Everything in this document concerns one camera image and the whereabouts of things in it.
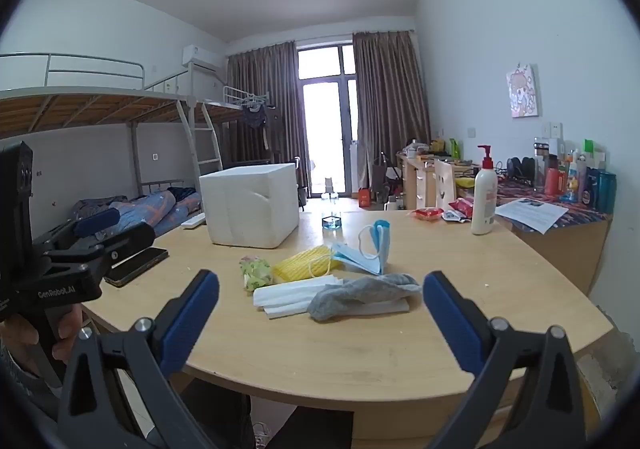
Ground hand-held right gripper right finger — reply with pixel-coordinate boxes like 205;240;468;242
422;271;588;449

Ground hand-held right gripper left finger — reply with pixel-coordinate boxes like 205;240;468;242
56;270;236;449

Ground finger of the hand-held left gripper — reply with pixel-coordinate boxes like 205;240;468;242
32;207;121;255
42;221;156;280

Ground green white wrapper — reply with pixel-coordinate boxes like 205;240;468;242
239;255;273;294

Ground grey sock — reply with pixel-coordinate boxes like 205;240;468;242
306;274;422;322

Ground yellow foam net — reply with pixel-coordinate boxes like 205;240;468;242
271;245;337;284

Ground white foam box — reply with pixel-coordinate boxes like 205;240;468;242
199;162;300;249

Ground person's left hand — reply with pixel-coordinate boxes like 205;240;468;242
0;303;85;371

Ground black smartphone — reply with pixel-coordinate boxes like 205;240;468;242
104;247;170;289

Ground blue patterned quilt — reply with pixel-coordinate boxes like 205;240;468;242
72;186;203;237

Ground metal bunk bed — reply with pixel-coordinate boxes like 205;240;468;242
0;53;226;230
202;85;301;170

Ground metal bed ladder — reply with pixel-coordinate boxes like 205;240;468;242
177;101;224;180

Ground white lotion pump bottle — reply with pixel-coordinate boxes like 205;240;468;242
471;145;498;236

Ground printed paper sheet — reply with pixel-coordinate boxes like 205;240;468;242
495;197;568;235

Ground wooden chair with smiley face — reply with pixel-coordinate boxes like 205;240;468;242
434;159;457;212

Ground wooden desk with drawers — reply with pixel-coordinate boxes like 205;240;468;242
397;154;481;210

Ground clear spray bottle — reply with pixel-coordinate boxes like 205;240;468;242
321;177;343;231

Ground black folding cart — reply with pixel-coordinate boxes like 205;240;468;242
372;151;401;202

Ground black headphones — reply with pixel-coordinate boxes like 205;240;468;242
506;156;536;184

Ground patterned tablecloth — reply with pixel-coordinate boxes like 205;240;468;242
495;176;613;230

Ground hanging dark clothes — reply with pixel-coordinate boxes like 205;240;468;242
242;101;281;150

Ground row of toiletry bottles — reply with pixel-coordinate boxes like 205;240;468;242
532;136;618;212

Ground white air conditioner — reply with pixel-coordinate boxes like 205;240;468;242
182;45;221;72

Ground brown curtain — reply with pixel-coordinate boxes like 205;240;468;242
227;41;300;164
352;30;432;190

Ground glass balcony door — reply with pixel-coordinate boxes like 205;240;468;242
297;43;360;197

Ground cartoon wall poster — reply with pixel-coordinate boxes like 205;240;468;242
506;63;542;118

